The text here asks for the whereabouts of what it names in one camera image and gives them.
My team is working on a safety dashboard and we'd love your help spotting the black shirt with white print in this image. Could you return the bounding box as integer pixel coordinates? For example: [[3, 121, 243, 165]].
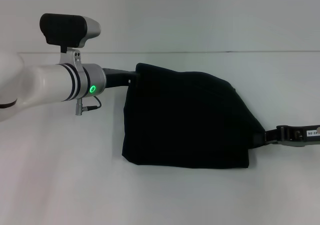
[[121, 62, 266, 171]]

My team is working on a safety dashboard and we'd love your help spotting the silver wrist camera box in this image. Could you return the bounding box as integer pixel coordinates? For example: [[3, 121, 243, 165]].
[[39, 13, 102, 54]]

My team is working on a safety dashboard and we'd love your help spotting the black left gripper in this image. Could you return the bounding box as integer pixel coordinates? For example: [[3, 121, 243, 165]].
[[101, 67, 140, 91]]

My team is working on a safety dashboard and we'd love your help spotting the black gripper cable with plug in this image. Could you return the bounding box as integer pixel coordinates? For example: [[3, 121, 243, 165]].
[[75, 95, 102, 116]]

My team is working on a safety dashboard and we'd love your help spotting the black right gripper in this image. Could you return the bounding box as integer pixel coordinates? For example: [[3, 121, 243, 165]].
[[251, 125, 320, 148]]

